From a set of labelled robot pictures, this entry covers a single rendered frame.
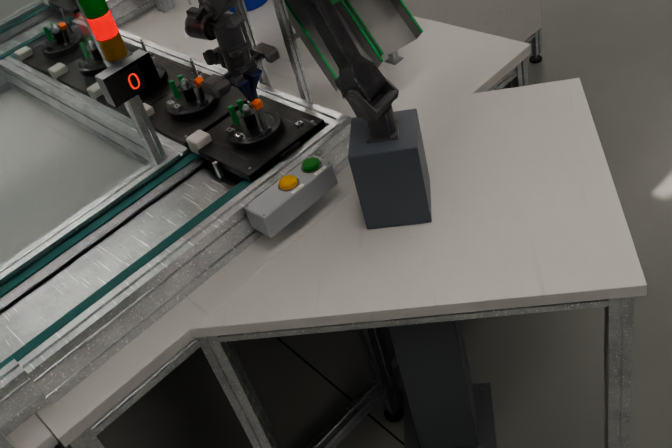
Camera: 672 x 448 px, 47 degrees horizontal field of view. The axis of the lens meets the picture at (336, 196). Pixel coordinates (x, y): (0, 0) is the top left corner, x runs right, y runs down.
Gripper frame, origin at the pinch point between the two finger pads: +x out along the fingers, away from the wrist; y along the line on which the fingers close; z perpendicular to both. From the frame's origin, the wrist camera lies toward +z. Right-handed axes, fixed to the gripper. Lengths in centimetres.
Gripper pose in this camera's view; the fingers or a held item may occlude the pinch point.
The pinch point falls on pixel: (247, 88)
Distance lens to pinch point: 175.4
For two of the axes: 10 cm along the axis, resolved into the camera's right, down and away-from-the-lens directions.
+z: -6.9, -3.4, 6.4
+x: 2.1, 7.5, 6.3
